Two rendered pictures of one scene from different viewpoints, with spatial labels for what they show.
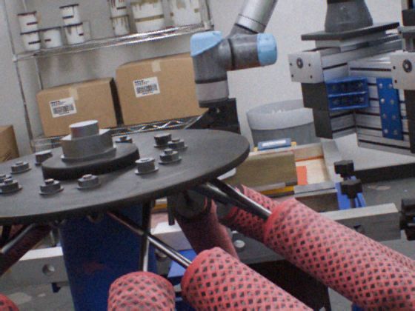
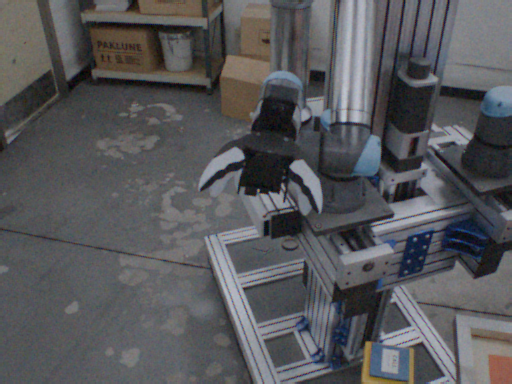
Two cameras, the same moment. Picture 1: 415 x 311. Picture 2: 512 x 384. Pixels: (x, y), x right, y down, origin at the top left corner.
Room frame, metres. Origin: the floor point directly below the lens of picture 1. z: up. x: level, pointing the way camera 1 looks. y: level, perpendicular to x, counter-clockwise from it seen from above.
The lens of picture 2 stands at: (2.58, 0.54, 2.05)
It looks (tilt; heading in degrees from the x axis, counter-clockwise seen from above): 38 degrees down; 276
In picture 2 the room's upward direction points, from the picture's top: straight up
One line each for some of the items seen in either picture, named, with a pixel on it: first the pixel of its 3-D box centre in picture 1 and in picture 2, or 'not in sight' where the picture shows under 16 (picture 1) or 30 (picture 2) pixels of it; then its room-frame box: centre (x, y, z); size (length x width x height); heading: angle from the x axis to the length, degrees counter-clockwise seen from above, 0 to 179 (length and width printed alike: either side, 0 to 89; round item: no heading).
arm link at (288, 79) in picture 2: not in sight; (280, 102); (2.63, -0.24, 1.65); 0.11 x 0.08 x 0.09; 89
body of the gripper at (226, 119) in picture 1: (220, 125); not in sight; (1.82, -0.04, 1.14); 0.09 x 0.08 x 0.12; 84
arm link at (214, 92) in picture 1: (212, 90); not in sight; (1.82, -0.03, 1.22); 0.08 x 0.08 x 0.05
